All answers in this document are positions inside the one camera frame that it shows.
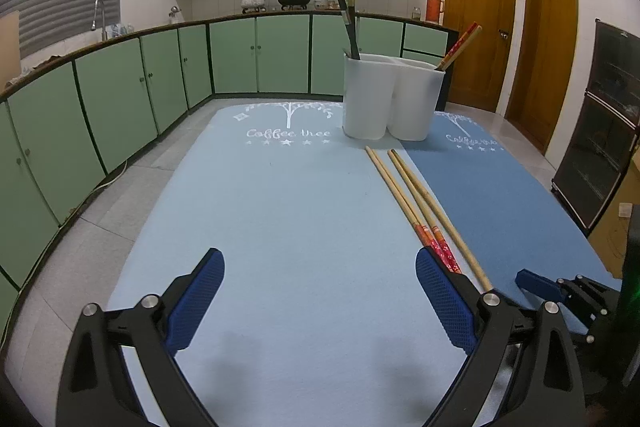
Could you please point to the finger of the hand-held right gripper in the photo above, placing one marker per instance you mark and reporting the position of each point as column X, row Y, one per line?
column 537, row 283

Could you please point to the plain wooden chopstick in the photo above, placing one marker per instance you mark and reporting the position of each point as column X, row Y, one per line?
column 450, row 227

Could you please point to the orange thermos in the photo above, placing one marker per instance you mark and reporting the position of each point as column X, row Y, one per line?
column 434, row 7

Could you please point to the metal sink faucet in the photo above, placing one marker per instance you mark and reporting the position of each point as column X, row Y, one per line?
column 101, row 14

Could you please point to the white double utensil holder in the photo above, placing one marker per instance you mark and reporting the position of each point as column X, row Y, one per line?
column 365, row 102

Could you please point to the green lower kitchen cabinets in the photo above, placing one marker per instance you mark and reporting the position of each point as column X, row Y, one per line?
column 280, row 52

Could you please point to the black chopstick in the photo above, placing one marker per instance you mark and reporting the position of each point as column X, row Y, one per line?
column 345, row 14
column 351, row 7

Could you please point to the red patterned chopstick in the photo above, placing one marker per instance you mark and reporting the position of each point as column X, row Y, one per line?
column 466, row 43
column 460, row 41

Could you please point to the light blue table mat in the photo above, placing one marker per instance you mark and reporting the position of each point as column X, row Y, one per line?
column 280, row 232

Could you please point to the bottles by sink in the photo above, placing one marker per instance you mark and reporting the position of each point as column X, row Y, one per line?
column 120, row 30

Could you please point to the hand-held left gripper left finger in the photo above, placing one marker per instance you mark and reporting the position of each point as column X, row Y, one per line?
column 197, row 302

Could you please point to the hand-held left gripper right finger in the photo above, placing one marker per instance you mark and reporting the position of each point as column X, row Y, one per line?
column 445, row 302

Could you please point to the wooden chopstick red end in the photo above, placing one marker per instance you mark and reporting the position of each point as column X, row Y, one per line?
column 395, row 192
column 407, row 184

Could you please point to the black glass-door cabinet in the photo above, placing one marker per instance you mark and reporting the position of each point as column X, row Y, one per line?
column 600, row 132

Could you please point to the small metal kettle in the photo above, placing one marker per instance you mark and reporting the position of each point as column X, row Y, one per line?
column 174, row 14

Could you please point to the plain wooden door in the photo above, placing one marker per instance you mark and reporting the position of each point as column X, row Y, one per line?
column 550, row 57

